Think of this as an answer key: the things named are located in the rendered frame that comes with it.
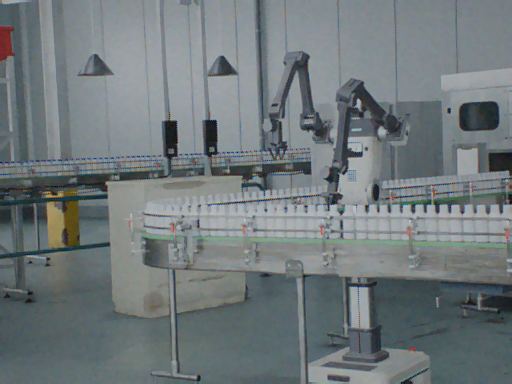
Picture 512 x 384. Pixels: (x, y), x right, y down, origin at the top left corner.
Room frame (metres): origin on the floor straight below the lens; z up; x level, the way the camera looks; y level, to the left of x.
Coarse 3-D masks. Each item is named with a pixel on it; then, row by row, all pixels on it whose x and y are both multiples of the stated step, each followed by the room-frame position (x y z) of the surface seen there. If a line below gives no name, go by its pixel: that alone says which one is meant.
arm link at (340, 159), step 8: (336, 96) 5.10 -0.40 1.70; (352, 96) 5.03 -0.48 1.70; (344, 104) 5.06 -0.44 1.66; (352, 104) 5.04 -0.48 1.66; (344, 112) 5.08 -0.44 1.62; (344, 120) 5.09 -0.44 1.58; (344, 128) 5.11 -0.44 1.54; (344, 136) 5.12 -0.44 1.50; (336, 144) 5.16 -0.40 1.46; (344, 144) 5.14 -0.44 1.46; (336, 152) 5.17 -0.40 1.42; (344, 152) 5.16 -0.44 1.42; (336, 160) 5.18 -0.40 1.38; (344, 160) 5.17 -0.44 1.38; (336, 168) 5.19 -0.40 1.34
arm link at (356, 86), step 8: (352, 80) 5.10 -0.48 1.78; (360, 80) 5.08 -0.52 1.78; (344, 88) 5.08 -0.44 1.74; (352, 88) 5.05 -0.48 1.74; (360, 88) 5.08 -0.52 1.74; (344, 96) 5.05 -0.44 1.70; (360, 96) 5.13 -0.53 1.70; (368, 96) 5.17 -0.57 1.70; (368, 104) 5.20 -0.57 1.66; (376, 104) 5.25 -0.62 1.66; (376, 112) 5.27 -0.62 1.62; (384, 112) 5.31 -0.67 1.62; (384, 120) 5.31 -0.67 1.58; (392, 120) 5.34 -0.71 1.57
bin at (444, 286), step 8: (440, 288) 4.90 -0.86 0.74; (448, 288) 4.88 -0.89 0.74; (456, 288) 4.85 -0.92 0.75; (464, 288) 4.83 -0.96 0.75; (472, 288) 4.81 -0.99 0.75; (480, 288) 4.79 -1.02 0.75; (488, 288) 4.77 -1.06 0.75; (496, 288) 4.75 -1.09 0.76; (504, 288) 4.76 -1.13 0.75; (440, 296) 4.76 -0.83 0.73; (488, 296) 4.72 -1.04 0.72; (480, 304) 4.63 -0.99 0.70
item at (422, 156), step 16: (400, 112) 11.48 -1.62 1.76; (416, 112) 11.66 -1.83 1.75; (432, 112) 11.83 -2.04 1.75; (416, 128) 11.65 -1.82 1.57; (432, 128) 11.83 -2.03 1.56; (416, 144) 11.65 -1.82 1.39; (432, 144) 11.83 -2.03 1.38; (400, 160) 11.47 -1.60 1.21; (416, 160) 11.64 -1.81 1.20; (432, 160) 11.82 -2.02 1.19; (400, 176) 11.46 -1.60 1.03; (416, 176) 11.64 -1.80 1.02; (432, 176) 11.82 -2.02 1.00
